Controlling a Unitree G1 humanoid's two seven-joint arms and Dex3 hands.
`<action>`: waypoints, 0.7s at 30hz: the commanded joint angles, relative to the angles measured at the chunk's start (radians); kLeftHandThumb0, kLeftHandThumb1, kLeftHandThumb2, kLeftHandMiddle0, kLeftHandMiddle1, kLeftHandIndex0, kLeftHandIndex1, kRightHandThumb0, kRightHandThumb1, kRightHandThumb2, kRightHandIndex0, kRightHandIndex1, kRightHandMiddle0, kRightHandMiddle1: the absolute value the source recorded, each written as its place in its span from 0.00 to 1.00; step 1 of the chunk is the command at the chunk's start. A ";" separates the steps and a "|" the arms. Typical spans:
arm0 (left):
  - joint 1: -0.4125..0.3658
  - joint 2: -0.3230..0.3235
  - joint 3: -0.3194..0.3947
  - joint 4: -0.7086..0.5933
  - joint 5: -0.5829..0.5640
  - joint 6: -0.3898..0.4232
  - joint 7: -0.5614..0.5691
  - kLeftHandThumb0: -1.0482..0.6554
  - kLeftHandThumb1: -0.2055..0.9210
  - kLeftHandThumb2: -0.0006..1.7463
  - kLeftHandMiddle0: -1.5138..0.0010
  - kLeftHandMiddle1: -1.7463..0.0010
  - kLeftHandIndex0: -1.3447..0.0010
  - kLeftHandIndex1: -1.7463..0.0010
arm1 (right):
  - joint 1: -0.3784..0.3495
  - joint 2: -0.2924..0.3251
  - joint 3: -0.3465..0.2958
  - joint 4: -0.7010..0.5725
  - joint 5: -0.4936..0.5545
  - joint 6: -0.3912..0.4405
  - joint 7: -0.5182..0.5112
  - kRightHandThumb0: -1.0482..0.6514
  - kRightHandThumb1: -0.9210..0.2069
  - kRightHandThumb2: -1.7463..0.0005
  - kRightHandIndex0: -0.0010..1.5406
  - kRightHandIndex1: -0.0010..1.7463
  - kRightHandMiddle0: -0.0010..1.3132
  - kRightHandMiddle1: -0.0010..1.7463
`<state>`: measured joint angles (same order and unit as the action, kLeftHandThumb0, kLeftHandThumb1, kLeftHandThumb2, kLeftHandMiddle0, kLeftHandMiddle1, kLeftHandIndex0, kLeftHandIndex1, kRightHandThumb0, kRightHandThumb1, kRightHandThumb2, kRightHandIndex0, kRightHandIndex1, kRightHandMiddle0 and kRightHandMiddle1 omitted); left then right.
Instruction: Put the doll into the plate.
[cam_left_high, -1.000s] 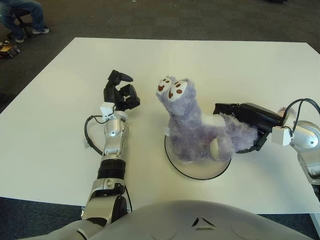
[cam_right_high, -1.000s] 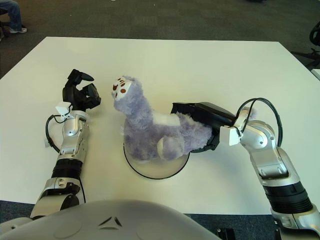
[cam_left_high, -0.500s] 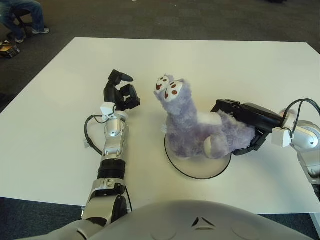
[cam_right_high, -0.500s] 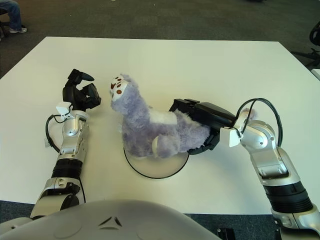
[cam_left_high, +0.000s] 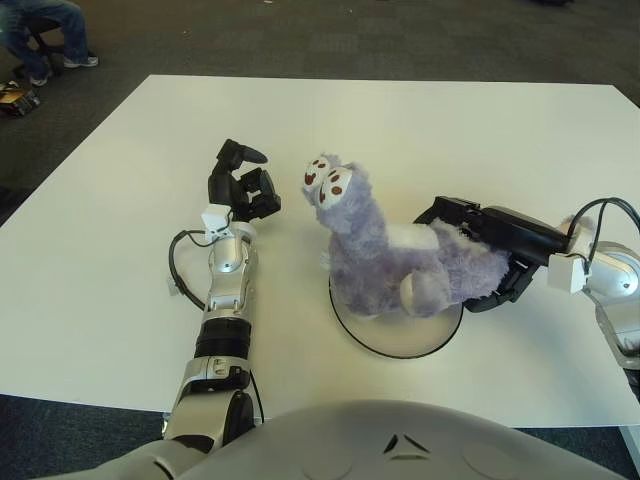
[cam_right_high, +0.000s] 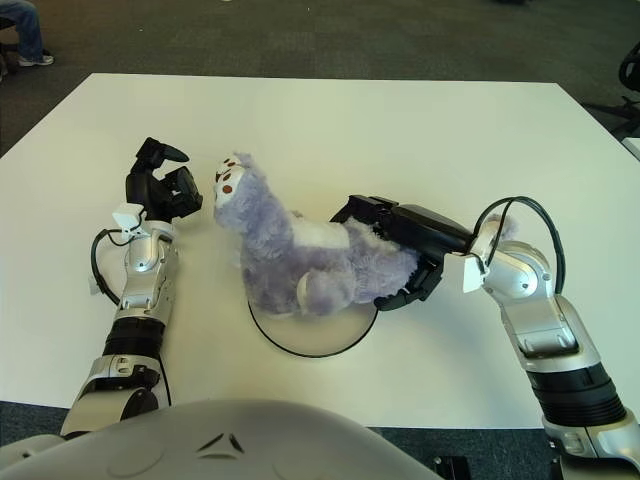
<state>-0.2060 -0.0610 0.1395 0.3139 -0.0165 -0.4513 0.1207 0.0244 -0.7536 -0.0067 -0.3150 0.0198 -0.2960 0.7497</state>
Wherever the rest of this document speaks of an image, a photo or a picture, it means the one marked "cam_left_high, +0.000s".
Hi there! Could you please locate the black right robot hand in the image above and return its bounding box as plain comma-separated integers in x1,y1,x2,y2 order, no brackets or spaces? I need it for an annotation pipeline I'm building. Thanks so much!
412,195,571,314

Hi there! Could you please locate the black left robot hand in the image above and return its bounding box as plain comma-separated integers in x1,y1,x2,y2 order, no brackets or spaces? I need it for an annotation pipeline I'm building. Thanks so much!
207,138,282,224

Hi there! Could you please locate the purple plush bunny doll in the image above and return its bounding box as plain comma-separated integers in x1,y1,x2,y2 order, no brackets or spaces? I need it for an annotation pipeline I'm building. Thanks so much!
299,153,591,320

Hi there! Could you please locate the white plate with black rim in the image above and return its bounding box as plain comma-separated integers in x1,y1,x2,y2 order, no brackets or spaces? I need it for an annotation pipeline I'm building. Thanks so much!
327,272,465,360

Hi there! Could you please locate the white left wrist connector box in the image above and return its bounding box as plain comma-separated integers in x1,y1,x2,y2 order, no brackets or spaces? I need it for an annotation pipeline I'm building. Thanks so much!
201,204,234,244

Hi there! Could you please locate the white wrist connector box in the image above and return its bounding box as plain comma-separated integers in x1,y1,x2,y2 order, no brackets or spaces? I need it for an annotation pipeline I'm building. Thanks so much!
546,252,591,294
201,204,234,244

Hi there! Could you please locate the white right wrist connector box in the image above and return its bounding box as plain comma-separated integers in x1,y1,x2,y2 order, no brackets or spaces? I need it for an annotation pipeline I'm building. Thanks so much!
546,252,591,294

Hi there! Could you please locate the yellow black box on floor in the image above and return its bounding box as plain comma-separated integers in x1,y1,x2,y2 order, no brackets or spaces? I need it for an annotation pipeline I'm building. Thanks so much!
0,82,42,120

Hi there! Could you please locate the seated person in blue jeans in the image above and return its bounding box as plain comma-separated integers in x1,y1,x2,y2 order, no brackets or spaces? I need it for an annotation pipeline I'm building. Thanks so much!
0,0,100,87

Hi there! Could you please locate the black chair under seated person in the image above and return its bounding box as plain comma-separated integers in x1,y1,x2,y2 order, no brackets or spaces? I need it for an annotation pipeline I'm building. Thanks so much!
12,17,64,79

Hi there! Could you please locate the white table leg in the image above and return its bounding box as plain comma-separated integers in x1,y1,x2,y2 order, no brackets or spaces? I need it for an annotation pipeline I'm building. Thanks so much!
619,424,640,469

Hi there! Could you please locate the grey robot torso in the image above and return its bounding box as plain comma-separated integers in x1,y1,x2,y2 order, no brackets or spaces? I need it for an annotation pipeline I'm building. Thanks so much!
89,399,631,480

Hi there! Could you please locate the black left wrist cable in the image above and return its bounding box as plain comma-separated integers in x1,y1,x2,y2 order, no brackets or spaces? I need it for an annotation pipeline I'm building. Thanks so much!
168,229,211,311

